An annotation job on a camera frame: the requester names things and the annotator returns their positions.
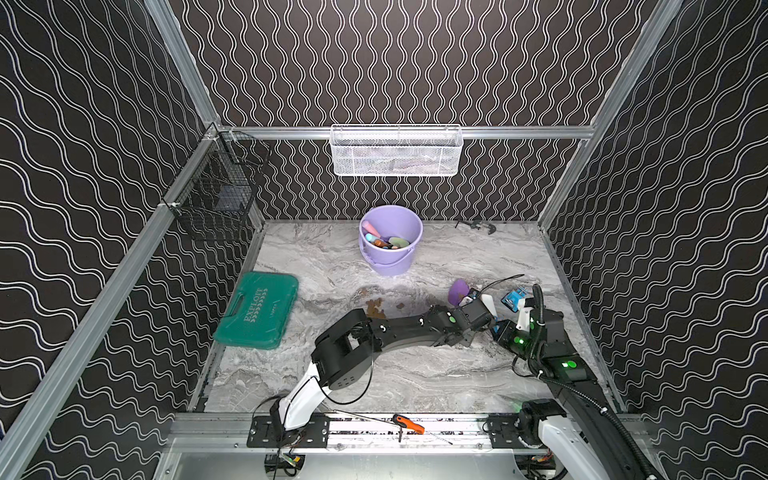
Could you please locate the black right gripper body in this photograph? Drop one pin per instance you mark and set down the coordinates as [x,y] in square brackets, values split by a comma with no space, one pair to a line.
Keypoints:
[515,340]

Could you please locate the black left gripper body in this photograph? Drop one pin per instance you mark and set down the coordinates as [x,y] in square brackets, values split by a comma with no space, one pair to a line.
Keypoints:
[474,313]

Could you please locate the white brush blue handle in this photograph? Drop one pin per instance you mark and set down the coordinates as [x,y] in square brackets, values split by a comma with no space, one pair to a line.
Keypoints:
[489,303]

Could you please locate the light green trowel wooden handle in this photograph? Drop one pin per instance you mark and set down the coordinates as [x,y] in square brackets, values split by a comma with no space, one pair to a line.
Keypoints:
[399,242]

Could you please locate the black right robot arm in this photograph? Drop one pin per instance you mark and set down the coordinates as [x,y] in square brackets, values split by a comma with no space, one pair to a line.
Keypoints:
[577,426]

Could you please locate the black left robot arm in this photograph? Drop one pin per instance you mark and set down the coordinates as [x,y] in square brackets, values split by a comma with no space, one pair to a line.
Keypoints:
[349,347]

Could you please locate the brown soil pieces on table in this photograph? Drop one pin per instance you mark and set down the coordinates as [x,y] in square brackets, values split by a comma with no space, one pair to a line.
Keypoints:
[380,303]

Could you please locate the purple plastic bucket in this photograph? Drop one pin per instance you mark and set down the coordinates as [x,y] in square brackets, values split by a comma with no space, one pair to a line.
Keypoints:
[391,221]

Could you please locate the blue tape measure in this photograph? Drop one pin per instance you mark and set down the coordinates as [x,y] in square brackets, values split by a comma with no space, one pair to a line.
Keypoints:
[516,299]

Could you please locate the black clamp on table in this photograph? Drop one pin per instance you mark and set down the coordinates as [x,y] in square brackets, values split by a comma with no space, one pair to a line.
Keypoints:
[478,225]

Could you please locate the green plastic tool case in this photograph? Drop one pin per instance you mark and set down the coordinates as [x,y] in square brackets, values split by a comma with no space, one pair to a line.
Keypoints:
[259,312]

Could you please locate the small purple trowel pink handle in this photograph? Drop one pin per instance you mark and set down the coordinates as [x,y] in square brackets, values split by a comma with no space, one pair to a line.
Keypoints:
[458,291]

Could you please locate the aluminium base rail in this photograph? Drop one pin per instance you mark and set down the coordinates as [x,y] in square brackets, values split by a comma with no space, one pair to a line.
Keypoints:
[349,433]

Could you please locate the orange handled screwdriver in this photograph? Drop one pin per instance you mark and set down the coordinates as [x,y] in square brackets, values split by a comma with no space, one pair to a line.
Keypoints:
[406,424]

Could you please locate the white wire basket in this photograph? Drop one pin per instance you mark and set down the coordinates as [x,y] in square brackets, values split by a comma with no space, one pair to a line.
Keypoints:
[396,150]

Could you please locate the black wire basket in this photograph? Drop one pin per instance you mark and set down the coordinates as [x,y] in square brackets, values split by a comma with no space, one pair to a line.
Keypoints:
[218,203]

